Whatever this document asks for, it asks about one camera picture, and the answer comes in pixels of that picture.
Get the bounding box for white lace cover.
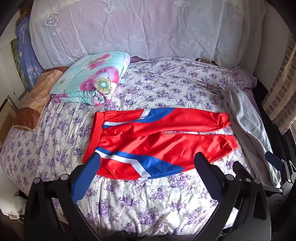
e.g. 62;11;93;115
29;0;266;70

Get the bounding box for purple floral bed sheet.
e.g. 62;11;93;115
0;57;257;237

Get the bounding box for blue printed cloth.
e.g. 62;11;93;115
15;15;44;91

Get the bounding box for green wall poster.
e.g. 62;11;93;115
10;38;29;93

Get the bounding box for white object beside bed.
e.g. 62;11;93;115
9;196;26;218

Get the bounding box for lavender pillow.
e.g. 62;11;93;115
233;66;258;90

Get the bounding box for brick pattern curtain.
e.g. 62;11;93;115
261;39;296;135

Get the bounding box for brown patterned pillow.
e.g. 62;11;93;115
13;67;70;131

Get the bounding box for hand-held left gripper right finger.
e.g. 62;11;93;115
194;152;271;241

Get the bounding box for grey garment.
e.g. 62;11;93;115
223;85;281;188

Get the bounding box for red blue white pants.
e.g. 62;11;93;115
83;108;238;179

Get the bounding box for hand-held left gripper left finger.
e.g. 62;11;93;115
24;152;102;241

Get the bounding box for folded turquoise floral quilt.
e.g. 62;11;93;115
50;52;131;106

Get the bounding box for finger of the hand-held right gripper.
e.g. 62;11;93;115
265;151;296;183

